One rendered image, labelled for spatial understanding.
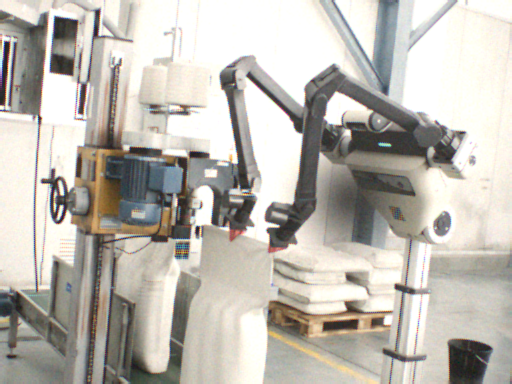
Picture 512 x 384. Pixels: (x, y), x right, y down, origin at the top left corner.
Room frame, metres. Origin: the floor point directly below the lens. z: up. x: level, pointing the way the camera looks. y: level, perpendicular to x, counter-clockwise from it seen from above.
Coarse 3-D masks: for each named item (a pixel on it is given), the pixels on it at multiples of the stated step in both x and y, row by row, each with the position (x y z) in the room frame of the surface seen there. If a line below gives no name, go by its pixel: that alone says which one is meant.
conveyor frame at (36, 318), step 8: (16, 288) 4.11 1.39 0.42; (24, 296) 3.94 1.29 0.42; (24, 304) 3.98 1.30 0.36; (32, 304) 3.80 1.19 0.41; (16, 312) 4.05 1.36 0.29; (24, 312) 3.97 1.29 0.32; (32, 312) 3.84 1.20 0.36; (40, 312) 3.70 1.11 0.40; (24, 320) 3.91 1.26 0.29; (32, 320) 3.83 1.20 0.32; (40, 320) 3.71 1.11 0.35; (32, 328) 3.77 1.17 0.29; (40, 328) 3.71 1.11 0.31; (56, 328) 3.49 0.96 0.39; (64, 328) 3.39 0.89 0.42; (40, 336) 3.65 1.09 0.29; (56, 336) 3.48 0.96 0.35; (64, 336) 3.38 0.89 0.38; (48, 344) 3.53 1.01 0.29; (56, 344) 3.47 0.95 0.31; (64, 344) 3.38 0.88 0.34; (176, 344) 3.35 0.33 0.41; (56, 352) 3.41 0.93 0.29; (64, 352) 3.37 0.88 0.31; (176, 352) 3.35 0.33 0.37; (64, 360) 3.31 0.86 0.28; (112, 376) 2.86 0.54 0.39
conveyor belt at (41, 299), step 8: (32, 296) 4.12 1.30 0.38; (40, 296) 4.14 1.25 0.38; (48, 296) 4.16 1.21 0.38; (40, 304) 3.95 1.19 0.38; (48, 304) 3.97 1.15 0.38; (168, 360) 3.19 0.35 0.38; (176, 360) 3.20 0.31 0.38; (136, 368) 3.03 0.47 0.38; (168, 368) 3.07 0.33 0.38; (176, 368) 3.09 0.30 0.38; (136, 376) 2.92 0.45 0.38; (144, 376) 2.93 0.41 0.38; (152, 376) 2.95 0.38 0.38; (160, 376) 2.96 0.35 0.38; (168, 376) 2.97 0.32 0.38; (176, 376) 2.98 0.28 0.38
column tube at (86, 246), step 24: (96, 48) 2.67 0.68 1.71; (120, 48) 2.65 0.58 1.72; (96, 72) 2.65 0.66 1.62; (120, 72) 2.65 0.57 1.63; (96, 96) 2.63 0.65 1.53; (120, 96) 2.66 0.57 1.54; (96, 120) 2.61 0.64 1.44; (120, 120) 2.66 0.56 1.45; (96, 144) 2.62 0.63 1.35; (120, 144) 2.67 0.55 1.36; (96, 240) 2.64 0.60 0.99; (72, 288) 2.69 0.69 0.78; (72, 312) 2.67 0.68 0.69; (72, 336) 2.65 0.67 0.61; (96, 336) 2.65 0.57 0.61; (72, 360) 2.63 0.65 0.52; (96, 360) 2.66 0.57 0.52
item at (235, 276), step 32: (224, 256) 2.62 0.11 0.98; (256, 256) 2.44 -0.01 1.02; (224, 288) 2.59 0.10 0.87; (256, 288) 2.43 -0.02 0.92; (192, 320) 2.63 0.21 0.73; (224, 320) 2.45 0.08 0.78; (256, 320) 2.45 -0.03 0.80; (192, 352) 2.60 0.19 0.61; (224, 352) 2.43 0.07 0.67; (256, 352) 2.43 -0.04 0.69
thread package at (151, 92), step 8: (144, 72) 2.79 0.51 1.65; (152, 72) 2.77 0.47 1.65; (160, 72) 2.77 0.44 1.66; (144, 80) 2.78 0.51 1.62; (152, 80) 2.77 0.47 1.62; (160, 80) 2.77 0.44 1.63; (144, 88) 2.78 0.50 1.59; (152, 88) 2.77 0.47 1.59; (160, 88) 2.77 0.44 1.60; (144, 96) 2.77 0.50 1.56; (152, 96) 2.76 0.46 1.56; (160, 96) 2.77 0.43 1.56; (144, 104) 2.86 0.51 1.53; (152, 104) 2.78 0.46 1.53; (160, 104) 2.77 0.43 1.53
